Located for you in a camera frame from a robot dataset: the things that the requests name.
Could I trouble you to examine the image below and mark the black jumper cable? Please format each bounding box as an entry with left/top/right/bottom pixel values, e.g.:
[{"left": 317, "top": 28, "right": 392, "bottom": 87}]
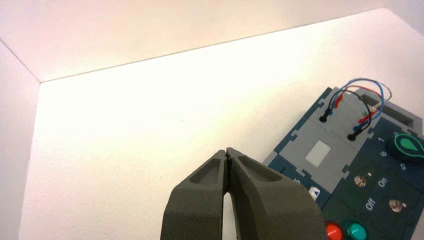
[{"left": 318, "top": 90, "right": 373, "bottom": 142}]

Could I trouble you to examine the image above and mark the red push button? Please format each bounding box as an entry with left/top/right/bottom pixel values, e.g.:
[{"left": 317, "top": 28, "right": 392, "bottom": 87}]
[{"left": 324, "top": 220, "right": 346, "bottom": 240}]

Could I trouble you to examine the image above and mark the white rectangular display window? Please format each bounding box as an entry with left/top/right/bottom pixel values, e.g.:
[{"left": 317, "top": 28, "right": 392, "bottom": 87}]
[{"left": 305, "top": 139, "right": 332, "bottom": 168}]

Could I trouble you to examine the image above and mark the green rotary knob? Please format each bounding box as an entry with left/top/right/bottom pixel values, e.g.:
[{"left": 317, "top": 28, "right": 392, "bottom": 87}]
[{"left": 385, "top": 132, "right": 424, "bottom": 164}]

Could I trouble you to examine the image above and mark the green push button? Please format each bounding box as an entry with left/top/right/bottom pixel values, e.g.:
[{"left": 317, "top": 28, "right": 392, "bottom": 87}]
[{"left": 342, "top": 220, "right": 370, "bottom": 240}]

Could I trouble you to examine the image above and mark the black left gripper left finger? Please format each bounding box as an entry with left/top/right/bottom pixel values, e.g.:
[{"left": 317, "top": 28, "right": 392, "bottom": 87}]
[{"left": 160, "top": 149, "right": 230, "bottom": 240}]

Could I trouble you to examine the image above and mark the metal toggle switch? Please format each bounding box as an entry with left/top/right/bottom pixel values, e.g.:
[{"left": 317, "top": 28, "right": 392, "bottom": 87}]
[
  {"left": 388, "top": 199, "right": 408, "bottom": 213},
  {"left": 353, "top": 172, "right": 373, "bottom": 188}
]

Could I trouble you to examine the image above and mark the blue and grey task board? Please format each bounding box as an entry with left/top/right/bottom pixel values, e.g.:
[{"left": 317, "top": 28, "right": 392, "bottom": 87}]
[{"left": 262, "top": 86, "right": 424, "bottom": 240}]

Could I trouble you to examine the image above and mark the grey jumper cable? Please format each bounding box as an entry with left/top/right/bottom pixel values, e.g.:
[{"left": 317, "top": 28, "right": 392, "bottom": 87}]
[{"left": 370, "top": 80, "right": 393, "bottom": 112}]

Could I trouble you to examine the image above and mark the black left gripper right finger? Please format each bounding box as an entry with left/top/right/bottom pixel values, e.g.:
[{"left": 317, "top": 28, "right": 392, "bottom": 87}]
[{"left": 226, "top": 147, "right": 329, "bottom": 240}]

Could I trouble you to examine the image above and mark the red jumper cable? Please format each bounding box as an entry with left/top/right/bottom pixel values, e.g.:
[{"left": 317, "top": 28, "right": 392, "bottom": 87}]
[{"left": 334, "top": 85, "right": 383, "bottom": 122}]

